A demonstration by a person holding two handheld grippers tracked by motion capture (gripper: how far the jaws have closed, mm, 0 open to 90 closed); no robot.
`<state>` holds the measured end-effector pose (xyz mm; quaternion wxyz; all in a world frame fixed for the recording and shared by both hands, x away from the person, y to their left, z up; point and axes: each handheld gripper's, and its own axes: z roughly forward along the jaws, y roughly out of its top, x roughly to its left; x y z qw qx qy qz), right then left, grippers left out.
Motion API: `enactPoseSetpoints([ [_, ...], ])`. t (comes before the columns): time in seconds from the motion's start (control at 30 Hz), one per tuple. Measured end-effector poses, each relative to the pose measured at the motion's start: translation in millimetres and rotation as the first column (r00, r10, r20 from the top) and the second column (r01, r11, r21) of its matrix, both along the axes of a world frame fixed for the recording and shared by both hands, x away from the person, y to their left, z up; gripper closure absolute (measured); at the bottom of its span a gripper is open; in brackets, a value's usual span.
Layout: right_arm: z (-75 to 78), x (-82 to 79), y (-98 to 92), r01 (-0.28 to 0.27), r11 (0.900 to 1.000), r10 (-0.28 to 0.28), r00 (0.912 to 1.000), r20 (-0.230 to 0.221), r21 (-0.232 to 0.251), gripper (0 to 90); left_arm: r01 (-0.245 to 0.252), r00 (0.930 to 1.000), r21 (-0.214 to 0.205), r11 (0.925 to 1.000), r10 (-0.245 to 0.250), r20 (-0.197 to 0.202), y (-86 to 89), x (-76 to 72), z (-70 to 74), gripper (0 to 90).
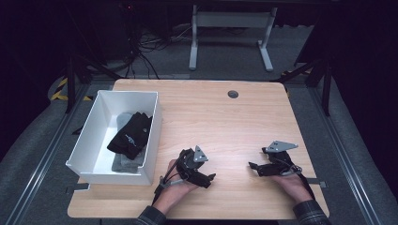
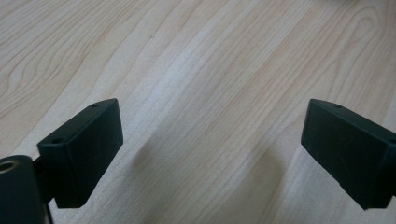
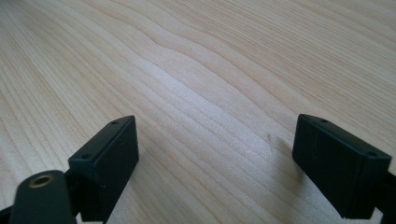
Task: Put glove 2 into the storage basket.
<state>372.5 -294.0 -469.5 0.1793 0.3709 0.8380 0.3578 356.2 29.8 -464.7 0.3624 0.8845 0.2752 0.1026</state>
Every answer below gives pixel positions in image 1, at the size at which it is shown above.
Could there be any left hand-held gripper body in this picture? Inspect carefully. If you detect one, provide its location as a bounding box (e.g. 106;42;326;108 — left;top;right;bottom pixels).
176;145;209;181

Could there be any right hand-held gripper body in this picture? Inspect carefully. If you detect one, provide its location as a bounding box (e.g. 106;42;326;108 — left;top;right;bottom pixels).
265;140;303;177

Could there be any black glove with small print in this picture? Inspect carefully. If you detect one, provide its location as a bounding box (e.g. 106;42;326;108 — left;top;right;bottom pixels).
106;112;154;161

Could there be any white box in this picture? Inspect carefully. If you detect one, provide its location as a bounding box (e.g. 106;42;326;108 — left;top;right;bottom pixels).
65;90;163;186

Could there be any person's left hand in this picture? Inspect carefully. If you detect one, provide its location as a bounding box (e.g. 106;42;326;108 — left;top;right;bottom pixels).
153;158;201;216

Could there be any person's right hand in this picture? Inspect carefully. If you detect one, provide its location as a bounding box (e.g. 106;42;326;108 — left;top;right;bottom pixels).
270;173;314;204

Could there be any black metal stand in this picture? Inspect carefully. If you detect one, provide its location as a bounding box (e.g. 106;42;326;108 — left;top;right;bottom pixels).
64;54;123;114
270;59;332;116

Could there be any yellow and black floor tape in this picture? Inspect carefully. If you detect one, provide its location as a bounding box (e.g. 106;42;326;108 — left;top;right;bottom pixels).
50;77;93;101

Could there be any dark cabinet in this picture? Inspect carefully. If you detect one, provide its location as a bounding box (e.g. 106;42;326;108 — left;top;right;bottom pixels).
93;1;139;62

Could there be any black right gripper strap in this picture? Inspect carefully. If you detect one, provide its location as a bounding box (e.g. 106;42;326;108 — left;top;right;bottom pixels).
297;172;316;200

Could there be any grey table bracket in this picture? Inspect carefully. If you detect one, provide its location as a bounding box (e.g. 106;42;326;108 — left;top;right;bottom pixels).
308;177;329;188

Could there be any aluminium floor rail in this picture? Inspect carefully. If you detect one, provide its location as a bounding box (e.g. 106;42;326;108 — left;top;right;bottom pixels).
6;83;90;225
308;87;381;225

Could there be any bundle of black floor cables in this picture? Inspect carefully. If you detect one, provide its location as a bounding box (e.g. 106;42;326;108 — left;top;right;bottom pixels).
125;24;195;79

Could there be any white metal desk frame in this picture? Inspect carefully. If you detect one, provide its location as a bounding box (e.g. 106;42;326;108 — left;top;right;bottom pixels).
188;4;279;73

